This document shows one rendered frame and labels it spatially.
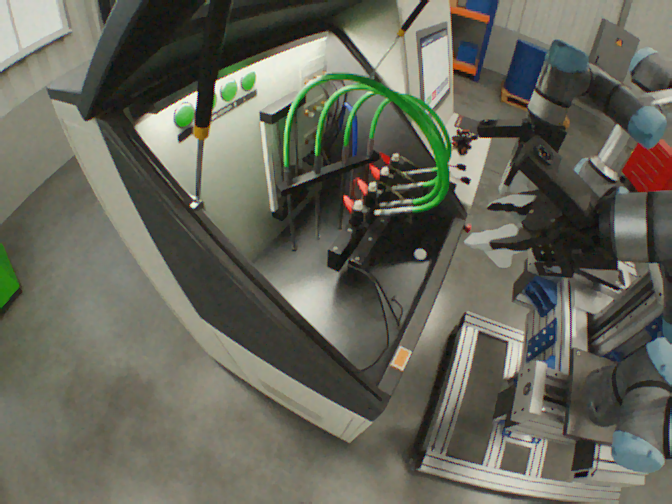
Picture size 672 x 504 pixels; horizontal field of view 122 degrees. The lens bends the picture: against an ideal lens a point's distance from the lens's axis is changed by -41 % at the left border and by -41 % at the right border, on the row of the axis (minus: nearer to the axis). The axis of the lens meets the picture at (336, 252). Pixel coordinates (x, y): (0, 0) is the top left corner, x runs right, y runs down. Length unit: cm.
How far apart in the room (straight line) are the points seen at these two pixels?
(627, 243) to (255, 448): 159
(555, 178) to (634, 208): 9
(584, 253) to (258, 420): 153
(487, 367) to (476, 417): 27
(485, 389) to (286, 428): 99
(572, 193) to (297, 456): 152
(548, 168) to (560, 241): 9
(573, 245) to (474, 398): 126
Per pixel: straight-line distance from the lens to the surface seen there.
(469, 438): 156
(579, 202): 37
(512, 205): 47
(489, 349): 173
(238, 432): 168
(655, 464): 67
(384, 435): 166
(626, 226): 36
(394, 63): 94
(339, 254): 82
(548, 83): 61
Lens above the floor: 162
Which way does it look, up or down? 51 degrees down
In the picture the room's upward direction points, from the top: 4 degrees clockwise
